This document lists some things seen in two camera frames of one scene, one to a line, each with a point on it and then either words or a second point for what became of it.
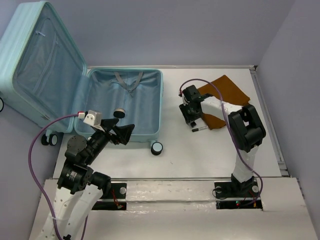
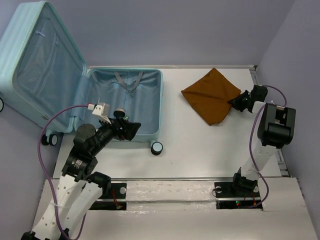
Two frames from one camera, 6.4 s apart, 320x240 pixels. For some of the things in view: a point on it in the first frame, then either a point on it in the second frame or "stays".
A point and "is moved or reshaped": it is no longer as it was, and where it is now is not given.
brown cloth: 230,94 is moved or reshaped
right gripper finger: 194,116 → 237,103
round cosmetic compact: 119,113 stays
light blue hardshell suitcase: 43,77 stays
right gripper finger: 186,113 → 245,95
